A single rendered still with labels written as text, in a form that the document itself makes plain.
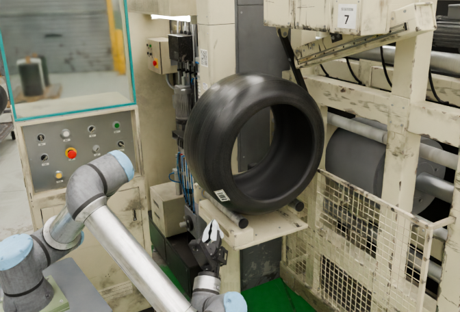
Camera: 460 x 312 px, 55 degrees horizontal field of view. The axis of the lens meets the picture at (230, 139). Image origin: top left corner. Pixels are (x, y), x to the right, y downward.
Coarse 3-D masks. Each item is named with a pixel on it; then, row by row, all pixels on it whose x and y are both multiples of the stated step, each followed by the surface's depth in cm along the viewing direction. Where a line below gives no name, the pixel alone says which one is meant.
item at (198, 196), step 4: (240, 172) 215; (196, 184) 204; (196, 188) 204; (200, 188) 204; (196, 192) 204; (200, 192) 205; (196, 196) 205; (200, 196) 206; (204, 196) 206; (196, 200) 206; (200, 200) 206
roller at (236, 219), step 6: (204, 192) 205; (210, 198) 199; (216, 204) 194; (222, 210) 189; (228, 210) 186; (228, 216) 185; (234, 216) 181; (240, 216) 179; (234, 222) 181; (240, 222) 177; (246, 222) 178; (240, 228) 178
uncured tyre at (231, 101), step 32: (224, 96) 167; (256, 96) 164; (288, 96) 170; (192, 128) 174; (224, 128) 161; (288, 128) 208; (320, 128) 182; (192, 160) 175; (224, 160) 164; (288, 160) 208; (320, 160) 188; (256, 192) 202; (288, 192) 184
